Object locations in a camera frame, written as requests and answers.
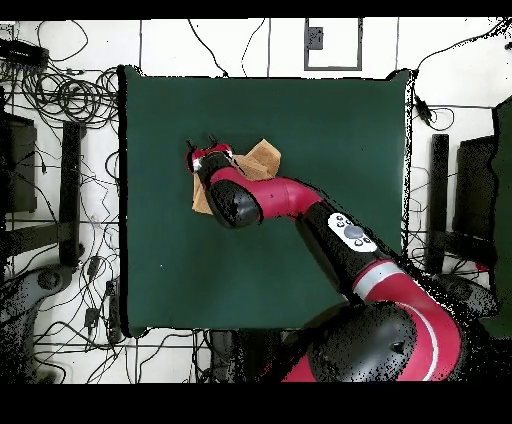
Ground tan terry towel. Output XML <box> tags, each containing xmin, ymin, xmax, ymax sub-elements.
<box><xmin>191</xmin><ymin>138</ymin><xmax>282</xmax><ymax>216</ymax></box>

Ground black metal stand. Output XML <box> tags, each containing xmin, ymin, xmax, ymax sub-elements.
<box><xmin>424</xmin><ymin>133</ymin><xmax>497</xmax><ymax>277</ymax></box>
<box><xmin>4</xmin><ymin>120</ymin><xmax>86</xmax><ymax>268</ymax></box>

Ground dark green table cloth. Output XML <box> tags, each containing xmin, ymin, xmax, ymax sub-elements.
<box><xmin>117</xmin><ymin>63</ymin><xmax>413</xmax><ymax>339</ymax></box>

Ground dark boxy object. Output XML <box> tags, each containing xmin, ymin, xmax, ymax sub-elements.
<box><xmin>0</xmin><ymin>111</ymin><xmax>38</xmax><ymax>214</ymax></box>
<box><xmin>453</xmin><ymin>135</ymin><xmax>499</xmax><ymax>241</ymax></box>

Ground black power strip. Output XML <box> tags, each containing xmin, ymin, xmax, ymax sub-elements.
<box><xmin>0</xmin><ymin>39</ymin><xmax>50</xmax><ymax>67</ymax></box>

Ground grey chair base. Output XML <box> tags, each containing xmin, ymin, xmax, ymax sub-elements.
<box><xmin>0</xmin><ymin>263</ymin><xmax>75</xmax><ymax>321</ymax></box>
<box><xmin>433</xmin><ymin>273</ymin><xmax>499</xmax><ymax>321</ymax></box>

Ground black power adapter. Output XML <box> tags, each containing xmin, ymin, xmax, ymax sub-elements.
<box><xmin>413</xmin><ymin>95</ymin><xmax>435</xmax><ymax>125</ymax></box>

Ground coiled black cables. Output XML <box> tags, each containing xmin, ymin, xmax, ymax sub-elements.
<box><xmin>23</xmin><ymin>67</ymin><xmax>119</xmax><ymax>125</ymax></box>

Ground grey rectangular floor frame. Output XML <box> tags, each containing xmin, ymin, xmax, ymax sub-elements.
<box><xmin>303</xmin><ymin>17</ymin><xmax>363</xmax><ymax>72</ymax></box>

